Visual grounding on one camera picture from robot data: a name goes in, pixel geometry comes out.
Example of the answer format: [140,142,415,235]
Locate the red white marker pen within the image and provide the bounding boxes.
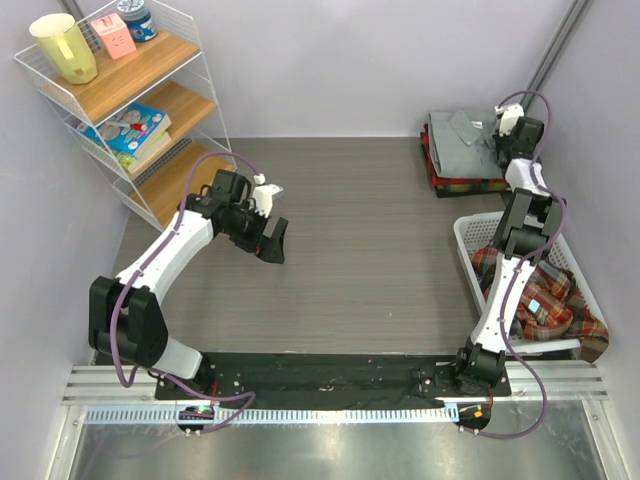
[106,118,150,133]

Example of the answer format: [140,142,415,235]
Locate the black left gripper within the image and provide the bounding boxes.
[221,201,286,263]

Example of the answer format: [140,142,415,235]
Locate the aluminium frame post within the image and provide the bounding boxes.
[526,0,594,92]

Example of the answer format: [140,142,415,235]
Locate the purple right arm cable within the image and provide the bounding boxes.
[474,89,569,439]

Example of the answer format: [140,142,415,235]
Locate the blue lidded jar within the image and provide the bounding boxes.
[116,0,157,43]

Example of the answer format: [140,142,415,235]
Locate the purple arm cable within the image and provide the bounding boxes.
[112,151,266,434]
[474,89,569,439]

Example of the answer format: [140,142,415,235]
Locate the green book under blue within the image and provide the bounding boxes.
[116,132,170,174]

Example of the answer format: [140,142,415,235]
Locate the orange plaid shirt in basket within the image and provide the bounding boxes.
[471,244,610,364]

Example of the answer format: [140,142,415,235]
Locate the grey long sleeve shirt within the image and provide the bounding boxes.
[427,108,502,180]

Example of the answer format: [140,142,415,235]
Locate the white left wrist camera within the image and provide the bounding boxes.
[250,173,284,218]

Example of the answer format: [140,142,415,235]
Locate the red black plaid shirt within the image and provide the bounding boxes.
[419,130,506,187]

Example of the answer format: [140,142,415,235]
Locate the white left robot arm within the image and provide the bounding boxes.
[88,170,288,399]

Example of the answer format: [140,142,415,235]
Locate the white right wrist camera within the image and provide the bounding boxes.
[495,103,524,137]

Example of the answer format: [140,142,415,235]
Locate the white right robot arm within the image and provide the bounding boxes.
[451,112,567,395]

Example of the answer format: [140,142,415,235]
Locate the yellow green plaid shirt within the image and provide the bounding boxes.
[434,181,511,198]

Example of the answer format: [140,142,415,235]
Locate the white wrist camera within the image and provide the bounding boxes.
[495,103,524,137]
[250,173,284,218]

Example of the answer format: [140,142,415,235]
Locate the white slotted cable duct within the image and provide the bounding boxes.
[84,404,459,425]

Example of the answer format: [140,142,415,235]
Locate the white wire wooden shelf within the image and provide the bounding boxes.
[14,1,231,230]

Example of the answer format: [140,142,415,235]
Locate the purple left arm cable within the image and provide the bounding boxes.
[112,151,266,434]

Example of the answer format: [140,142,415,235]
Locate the pink cube box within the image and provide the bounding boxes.
[90,13,136,60]

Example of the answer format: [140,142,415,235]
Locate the white plastic laundry basket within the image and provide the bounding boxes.
[453,212,609,363]

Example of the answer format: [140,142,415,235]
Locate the yellow plastic pitcher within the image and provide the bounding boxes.
[28,13,98,85]

